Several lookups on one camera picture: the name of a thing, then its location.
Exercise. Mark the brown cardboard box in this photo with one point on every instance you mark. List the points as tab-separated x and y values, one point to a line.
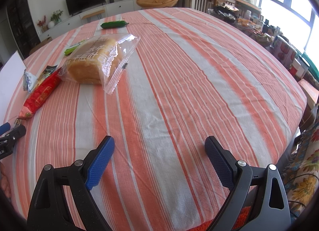
41	44

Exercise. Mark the long dark striped packet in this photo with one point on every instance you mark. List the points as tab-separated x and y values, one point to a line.
47	73

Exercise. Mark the floral cushion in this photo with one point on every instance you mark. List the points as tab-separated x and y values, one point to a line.
304	183

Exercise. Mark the green cloth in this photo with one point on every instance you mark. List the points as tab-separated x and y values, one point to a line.
310	66

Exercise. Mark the green cucumber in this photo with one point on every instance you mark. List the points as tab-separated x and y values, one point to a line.
113	25

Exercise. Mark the small wooden bench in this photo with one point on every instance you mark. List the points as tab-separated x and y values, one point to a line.
93	11

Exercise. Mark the glass bowl of dark packets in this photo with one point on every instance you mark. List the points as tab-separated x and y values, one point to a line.
223	13

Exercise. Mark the orange book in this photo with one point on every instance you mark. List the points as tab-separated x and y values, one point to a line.
310	91

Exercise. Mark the row of jars and bottles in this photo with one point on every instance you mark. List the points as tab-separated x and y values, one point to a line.
284	51

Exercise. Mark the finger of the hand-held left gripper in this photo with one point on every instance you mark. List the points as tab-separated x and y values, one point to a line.
5	128
18	132

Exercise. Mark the green plant in vase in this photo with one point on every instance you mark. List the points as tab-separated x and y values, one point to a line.
56	15

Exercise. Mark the person's left hand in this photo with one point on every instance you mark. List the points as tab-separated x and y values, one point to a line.
4	181

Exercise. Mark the green snack packet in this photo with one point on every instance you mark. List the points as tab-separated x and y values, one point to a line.
72	48

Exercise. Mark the white and blue snack packet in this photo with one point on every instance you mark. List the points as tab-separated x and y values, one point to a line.
29	80

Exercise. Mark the white television cabinet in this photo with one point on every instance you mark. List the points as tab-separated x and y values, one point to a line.
119	7

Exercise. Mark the orange striped tablecloth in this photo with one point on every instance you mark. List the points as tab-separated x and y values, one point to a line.
187	96

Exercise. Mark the red snack packet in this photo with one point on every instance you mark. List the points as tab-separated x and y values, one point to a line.
42	91

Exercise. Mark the white round vase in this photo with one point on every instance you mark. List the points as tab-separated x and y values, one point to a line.
51	24

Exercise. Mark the black display cabinet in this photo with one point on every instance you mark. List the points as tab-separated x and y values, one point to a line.
22	22

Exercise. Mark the white cardboard box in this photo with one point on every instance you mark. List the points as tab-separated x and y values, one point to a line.
10	79

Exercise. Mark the bread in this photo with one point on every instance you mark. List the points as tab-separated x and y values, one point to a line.
92	64

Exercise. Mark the orange knitted cloth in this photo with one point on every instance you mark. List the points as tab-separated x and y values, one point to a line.
201	227

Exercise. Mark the large window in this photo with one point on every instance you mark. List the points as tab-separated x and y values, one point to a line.
289	17

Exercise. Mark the red flower arrangement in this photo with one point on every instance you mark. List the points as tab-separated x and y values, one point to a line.
41	23

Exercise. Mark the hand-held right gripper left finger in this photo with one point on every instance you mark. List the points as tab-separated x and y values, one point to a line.
99	163

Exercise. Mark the dark wooden side table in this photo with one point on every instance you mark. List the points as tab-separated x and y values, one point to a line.
309	115

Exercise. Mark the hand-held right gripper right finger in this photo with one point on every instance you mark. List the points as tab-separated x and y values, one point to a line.
219	163

